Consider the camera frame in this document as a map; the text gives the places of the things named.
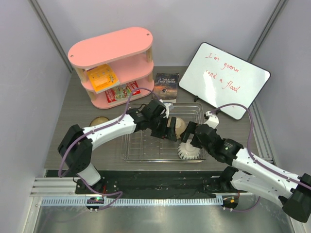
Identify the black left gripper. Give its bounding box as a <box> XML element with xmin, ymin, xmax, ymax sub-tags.
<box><xmin>148</xmin><ymin>115</ymin><xmax>176</xmax><ymax>142</ymax></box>

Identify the beige floral ceramic bowl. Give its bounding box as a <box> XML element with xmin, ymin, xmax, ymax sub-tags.
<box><xmin>175</xmin><ymin>117</ymin><xmax>187</xmax><ymax>139</ymax></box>

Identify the white blue-petal bowl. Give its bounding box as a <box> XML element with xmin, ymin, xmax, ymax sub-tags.
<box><xmin>177</xmin><ymin>140</ymin><xmax>200</xmax><ymax>160</ymax></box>

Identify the black patterned ceramic bowl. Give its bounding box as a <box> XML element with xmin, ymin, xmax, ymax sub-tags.
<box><xmin>89</xmin><ymin>116</ymin><xmax>109</xmax><ymax>127</ymax></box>

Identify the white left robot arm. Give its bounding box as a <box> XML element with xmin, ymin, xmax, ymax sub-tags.
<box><xmin>58</xmin><ymin>100</ymin><xmax>177</xmax><ymax>194</ymax></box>

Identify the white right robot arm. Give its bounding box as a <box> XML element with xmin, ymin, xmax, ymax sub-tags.
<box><xmin>181</xmin><ymin>122</ymin><xmax>311</xmax><ymax>223</ymax></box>

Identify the clear plastic drip tray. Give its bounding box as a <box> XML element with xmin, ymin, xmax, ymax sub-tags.
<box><xmin>121</xmin><ymin>101</ymin><xmax>208</xmax><ymax>163</ymax></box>

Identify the dark paperback book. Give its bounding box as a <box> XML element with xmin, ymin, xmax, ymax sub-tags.
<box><xmin>153</xmin><ymin>73</ymin><xmax>179</xmax><ymax>103</ymax></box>

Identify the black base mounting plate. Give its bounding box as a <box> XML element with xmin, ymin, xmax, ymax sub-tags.
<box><xmin>75</xmin><ymin>169</ymin><xmax>250</xmax><ymax>197</ymax></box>

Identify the white dry-erase board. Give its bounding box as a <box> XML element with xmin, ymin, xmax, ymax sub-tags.
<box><xmin>179</xmin><ymin>42</ymin><xmax>271</xmax><ymax>120</ymax></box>

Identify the red book on shelf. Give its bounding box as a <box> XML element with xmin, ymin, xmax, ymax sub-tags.
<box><xmin>104</xmin><ymin>81</ymin><xmax>141</xmax><ymax>104</ymax></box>

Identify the yellow book on shelf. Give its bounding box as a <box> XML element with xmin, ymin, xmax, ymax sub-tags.
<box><xmin>86</xmin><ymin>64</ymin><xmax>120</xmax><ymax>94</ymax></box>

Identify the pink three-tier shelf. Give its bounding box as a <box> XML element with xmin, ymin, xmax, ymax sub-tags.
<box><xmin>68</xmin><ymin>27</ymin><xmax>154</xmax><ymax>109</ymax></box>

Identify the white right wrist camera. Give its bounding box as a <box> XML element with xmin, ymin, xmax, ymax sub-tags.
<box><xmin>204</xmin><ymin>111</ymin><xmax>219</xmax><ymax>129</ymax></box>

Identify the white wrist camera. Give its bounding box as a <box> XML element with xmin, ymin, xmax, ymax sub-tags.
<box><xmin>161</xmin><ymin>102</ymin><xmax>173</xmax><ymax>118</ymax></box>
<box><xmin>204</xmin><ymin>111</ymin><xmax>219</xmax><ymax>129</ymax></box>

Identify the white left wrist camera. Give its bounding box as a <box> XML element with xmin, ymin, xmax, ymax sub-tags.
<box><xmin>161</xmin><ymin>102</ymin><xmax>173</xmax><ymax>118</ymax></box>

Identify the chrome wire dish rack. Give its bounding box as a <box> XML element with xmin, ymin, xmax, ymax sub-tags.
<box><xmin>126</xmin><ymin>104</ymin><xmax>205</xmax><ymax>158</ymax></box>

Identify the slotted cable duct rail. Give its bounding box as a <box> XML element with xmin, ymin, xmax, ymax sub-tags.
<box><xmin>41</xmin><ymin>196</ymin><xmax>223</xmax><ymax>207</ymax></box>

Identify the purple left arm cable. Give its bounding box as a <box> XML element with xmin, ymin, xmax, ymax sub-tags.
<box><xmin>58</xmin><ymin>87</ymin><xmax>161</xmax><ymax>212</ymax></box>

